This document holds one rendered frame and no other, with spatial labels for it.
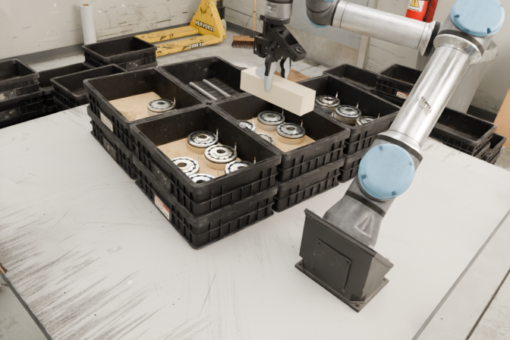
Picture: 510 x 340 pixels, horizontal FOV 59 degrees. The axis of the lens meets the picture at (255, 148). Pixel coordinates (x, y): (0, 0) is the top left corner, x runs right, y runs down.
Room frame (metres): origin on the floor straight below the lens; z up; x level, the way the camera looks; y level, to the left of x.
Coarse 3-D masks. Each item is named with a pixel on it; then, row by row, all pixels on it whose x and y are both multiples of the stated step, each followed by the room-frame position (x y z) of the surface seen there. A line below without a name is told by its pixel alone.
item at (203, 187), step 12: (192, 108) 1.37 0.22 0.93; (204, 108) 1.39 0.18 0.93; (144, 120) 1.26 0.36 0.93; (156, 120) 1.27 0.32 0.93; (228, 120) 1.30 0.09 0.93; (132, 132) 1.20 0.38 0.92; (144, 144) 1.13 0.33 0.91; (264, 144) 1.17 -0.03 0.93; (156, 156) 1.08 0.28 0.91; (276, 156) 1.10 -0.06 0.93; (168, 168) 1.02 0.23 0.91; (180, 168) 1.00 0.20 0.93; (240, 168) 1.02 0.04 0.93; (252, 168) 1.04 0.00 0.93; (264, 168) 1.06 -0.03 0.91; (180, 180) 0.98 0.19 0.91; (192, 180) 0.95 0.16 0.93; (216, 180) 0.96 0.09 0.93; (228, 180) 0.98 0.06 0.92; (192, 192) 0.93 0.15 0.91; (204, 192) 0.93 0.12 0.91
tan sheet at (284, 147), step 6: (252, 120) 1.51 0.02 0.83; (258, 132) 1.42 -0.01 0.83; (264, 132) 1.42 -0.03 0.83; (270, 132) 1.43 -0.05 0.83; (306, 138) 1.40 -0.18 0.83; (276, 144) 1.34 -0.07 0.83; (282, 144) 1.35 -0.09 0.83; (288, 144) 1.35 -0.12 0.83; (294, 144) 1.36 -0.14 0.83; (300, 144) 1.36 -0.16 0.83; (306, 144) 1.36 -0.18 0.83; (282, 150) 1.31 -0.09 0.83; (288, 150) 1.31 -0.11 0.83
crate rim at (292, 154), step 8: (240, 96) 1.49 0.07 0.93; (248, 96) 1.51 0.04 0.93; (216, 104) 1.42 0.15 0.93; (224, 112) 1.36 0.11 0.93; (320, 112) 1.42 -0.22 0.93; (232, 120) 1.31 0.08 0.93; (328, 120) 1.37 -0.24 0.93; (248, 128) 1.26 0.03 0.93; (344, 128) 1.32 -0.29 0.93; (256, 136) 1.21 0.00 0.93; (336, 136) 1.26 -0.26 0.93; (344, 136) 1.28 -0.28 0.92; (272, 144) 1.17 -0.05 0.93; (312, 144) 1.19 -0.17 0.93; (320, 144) 1.21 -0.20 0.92; (328, 144) 1.23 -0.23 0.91; (280, 152) 1.13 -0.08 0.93; (288, 152) 1.13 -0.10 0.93; (296, 152) 1.14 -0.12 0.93; (304, 152) 1.17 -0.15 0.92; (288, 160) 1.12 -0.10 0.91
